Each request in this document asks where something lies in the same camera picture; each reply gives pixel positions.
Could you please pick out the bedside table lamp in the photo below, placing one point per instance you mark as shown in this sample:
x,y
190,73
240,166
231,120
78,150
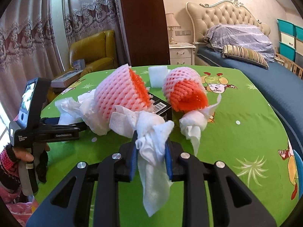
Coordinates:
x,y
171,24

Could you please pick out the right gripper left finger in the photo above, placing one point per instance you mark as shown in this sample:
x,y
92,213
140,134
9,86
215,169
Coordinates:
x,y
69,202

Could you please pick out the white book on armchair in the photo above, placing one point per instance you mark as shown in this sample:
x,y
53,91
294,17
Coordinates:
x,y
66,79

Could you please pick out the black barcode box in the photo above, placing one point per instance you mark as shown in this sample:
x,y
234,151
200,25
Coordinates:
x,y
161,108

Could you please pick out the green cartoon tablecloth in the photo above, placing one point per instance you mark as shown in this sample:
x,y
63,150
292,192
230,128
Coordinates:
x,y
245,134

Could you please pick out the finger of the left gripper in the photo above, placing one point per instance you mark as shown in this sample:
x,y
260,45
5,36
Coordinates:
x,y
80,126
52,120

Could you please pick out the pink and orange foam net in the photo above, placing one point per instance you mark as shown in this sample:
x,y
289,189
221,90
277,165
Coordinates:
x,y
184,91

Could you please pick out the dark brown wooden door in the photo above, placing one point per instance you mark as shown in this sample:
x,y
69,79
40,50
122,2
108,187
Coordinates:
x,y
146,32

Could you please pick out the yellow leather armchair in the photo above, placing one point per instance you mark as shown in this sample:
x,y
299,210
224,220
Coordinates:
x,y
98,52

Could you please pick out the white foam block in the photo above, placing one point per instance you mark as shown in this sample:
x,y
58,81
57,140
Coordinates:
x,y
157,75

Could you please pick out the small blue box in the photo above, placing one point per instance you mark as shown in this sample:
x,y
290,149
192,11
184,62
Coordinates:
x,y
79,64

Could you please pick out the purple striped pillow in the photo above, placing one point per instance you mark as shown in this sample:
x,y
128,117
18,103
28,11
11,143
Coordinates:
x,y
247,36

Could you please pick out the white tissue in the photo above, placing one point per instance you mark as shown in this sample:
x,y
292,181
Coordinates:
x,y
152,133
84,109

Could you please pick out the pink foam fruit net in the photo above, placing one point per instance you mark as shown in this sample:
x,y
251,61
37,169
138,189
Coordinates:
x,y
125,88

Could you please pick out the white tissue wad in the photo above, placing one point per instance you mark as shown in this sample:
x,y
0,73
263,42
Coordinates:
x,y
193,123

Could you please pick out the stacked teal storage bins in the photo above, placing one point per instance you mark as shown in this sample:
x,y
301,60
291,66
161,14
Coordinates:
x,y
290,44

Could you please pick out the lace patterned curtain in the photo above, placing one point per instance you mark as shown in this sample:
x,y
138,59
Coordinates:
x,y
37,36

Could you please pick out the beige tufted headboard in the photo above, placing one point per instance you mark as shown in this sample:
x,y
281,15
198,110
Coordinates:
x,y
226,12

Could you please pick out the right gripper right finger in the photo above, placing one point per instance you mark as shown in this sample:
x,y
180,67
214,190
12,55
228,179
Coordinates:
x,y
213,191

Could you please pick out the striped gold bolster pillow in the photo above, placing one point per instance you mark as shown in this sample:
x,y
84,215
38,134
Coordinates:
x,y
244,54

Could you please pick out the white bedside nightstand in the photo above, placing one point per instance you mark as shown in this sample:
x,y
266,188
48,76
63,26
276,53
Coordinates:
x,y
182,54

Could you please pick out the wooden crib rail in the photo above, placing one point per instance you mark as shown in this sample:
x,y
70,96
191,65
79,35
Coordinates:
x,y
290,65

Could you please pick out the person's left hand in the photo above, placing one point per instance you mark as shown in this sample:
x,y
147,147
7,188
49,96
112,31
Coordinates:
x,y
22,154

